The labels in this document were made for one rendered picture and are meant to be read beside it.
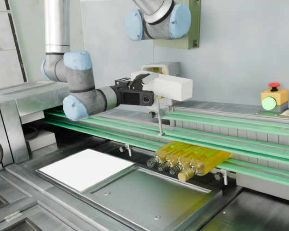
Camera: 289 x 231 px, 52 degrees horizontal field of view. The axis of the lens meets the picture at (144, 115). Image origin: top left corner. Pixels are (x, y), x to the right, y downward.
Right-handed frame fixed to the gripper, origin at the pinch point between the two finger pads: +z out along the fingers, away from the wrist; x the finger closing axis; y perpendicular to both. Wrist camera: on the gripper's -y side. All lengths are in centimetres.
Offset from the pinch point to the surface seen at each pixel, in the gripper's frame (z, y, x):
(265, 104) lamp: 23.5, -29.6, 7.0
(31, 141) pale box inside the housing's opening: -7, 104, 54
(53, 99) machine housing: 8, 96, 27
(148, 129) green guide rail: 17.2, 22.6, 29.7
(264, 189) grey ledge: 21, -34, 39
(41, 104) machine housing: 0, 95, 29
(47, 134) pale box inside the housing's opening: 5, 105, 53
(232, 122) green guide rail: 17.0, -21.1, 14.0
